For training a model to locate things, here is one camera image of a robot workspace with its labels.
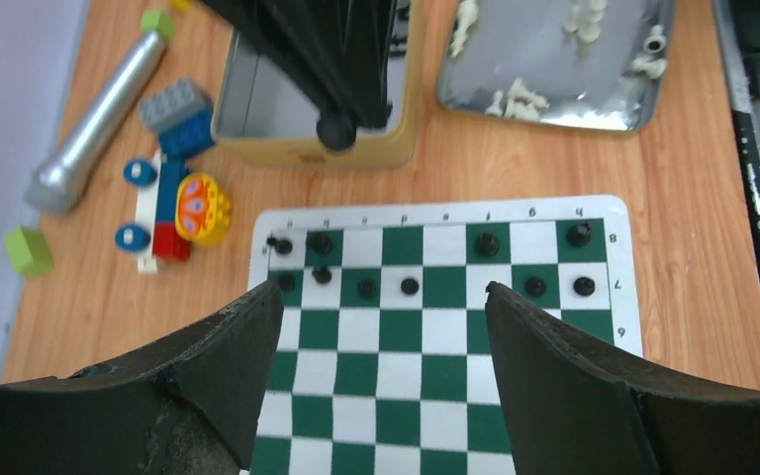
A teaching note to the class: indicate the black bishop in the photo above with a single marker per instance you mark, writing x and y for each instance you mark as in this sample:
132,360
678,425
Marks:
487,244

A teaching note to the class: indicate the black knight piece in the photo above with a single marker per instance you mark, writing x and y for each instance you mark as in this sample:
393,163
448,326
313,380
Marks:
320,243

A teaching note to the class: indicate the black pawn by corner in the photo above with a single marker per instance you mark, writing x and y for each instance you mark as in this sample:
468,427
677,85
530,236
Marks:
286,282

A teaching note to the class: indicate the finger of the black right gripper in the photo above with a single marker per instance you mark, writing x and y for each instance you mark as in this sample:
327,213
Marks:
360,35
303,38

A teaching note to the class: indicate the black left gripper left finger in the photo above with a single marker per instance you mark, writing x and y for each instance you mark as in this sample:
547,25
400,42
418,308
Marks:
187,403

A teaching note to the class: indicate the black rook corner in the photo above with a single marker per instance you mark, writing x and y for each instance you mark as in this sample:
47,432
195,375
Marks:
280,245

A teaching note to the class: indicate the grey blue brick stack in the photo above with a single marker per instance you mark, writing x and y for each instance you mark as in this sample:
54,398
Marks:
180,116

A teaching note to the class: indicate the metal tin with black pieces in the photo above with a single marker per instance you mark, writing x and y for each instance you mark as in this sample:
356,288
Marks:
261,114

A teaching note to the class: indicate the green cube block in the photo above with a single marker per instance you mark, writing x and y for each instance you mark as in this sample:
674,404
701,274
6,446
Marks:
158,21

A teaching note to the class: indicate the silver microphone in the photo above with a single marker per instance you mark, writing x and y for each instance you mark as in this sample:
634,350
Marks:
59,182

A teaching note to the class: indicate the green block near wall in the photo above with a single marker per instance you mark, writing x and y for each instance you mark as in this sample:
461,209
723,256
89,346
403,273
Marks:
28,251

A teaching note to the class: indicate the toy block car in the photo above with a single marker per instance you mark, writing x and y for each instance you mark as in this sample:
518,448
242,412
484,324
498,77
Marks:
176,209

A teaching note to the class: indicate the green white chess mat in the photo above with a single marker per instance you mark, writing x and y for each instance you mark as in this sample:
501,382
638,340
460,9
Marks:
387,369

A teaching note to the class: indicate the black piece at h file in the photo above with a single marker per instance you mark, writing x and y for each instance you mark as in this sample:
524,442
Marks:
580,235

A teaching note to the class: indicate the metal tin lid tray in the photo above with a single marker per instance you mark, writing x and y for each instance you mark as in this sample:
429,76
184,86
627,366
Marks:
594,65

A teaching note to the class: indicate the black pawn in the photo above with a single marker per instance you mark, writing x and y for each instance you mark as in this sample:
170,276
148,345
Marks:
336,132
286,282
535,287
322,275
584,286

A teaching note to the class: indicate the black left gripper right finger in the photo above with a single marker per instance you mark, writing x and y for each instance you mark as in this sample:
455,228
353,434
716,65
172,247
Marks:
575,404

